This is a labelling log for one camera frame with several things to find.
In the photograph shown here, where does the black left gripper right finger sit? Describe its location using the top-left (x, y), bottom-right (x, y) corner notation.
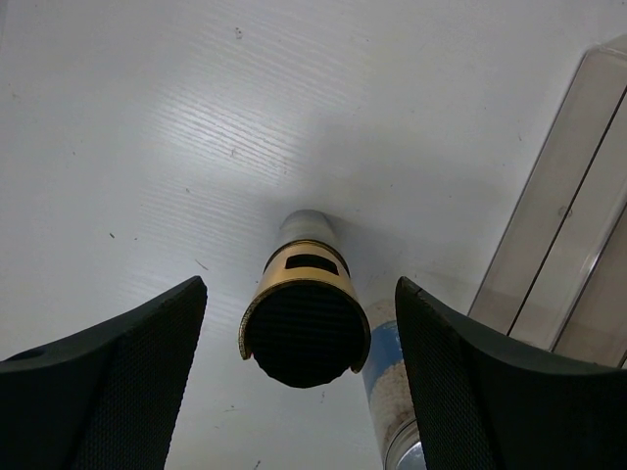
top-left (395, 277), bottom-right (626, 469)

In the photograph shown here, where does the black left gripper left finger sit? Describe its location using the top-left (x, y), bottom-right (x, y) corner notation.
top-left (1, 276), bottom-right (207, 469)

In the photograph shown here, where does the silver-capped blue-label shaker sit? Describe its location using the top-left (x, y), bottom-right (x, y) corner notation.
top-left (362, 300), bottom-right (426, 469)

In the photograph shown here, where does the gold-capped dark sauce bottle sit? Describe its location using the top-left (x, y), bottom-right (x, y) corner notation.
top-left (238, 210), bottom-right (371, 389)

